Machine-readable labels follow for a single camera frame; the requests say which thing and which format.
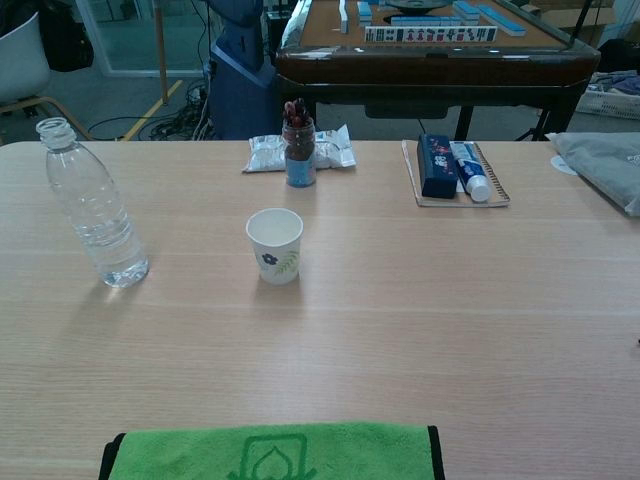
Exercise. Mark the transparent plastic water bottle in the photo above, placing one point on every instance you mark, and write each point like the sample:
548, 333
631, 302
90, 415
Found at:
95, 215

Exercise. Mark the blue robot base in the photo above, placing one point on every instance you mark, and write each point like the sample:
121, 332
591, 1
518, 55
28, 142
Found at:
240, 90

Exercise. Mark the flower print paper cup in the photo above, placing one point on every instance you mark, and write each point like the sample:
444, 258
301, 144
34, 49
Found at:
274, 250

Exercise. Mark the small jar with blue label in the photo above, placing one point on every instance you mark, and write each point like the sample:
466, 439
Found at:
300, 160

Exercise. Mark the white snack packet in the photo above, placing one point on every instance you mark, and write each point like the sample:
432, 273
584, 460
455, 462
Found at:
265, 155

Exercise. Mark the dark blue rectangular box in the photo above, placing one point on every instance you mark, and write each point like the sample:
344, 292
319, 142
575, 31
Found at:
436, 167

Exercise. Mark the blue white toothpaste tube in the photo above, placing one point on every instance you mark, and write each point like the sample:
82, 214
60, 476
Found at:
470, 170

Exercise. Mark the brown mahjong table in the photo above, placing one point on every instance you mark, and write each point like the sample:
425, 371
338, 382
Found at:
430, 67

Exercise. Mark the row of mahjong tiles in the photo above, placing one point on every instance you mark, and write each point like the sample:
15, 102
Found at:
430, 34

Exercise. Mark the black tripod stand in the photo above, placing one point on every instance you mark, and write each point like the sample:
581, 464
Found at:
537, 127

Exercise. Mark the green microfiber cloth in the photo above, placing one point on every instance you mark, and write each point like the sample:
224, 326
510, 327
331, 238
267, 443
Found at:
200, 455

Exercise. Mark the grey towel in plastic bag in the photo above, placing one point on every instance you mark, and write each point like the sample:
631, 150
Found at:
605, 170

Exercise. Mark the white plastic basket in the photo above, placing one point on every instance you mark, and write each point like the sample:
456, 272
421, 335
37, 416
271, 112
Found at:
607, 105

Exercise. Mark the black bag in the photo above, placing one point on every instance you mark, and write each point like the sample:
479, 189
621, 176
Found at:
67, 40

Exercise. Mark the white chair with wooden legs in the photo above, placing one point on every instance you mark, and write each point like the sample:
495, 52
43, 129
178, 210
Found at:
20, 65

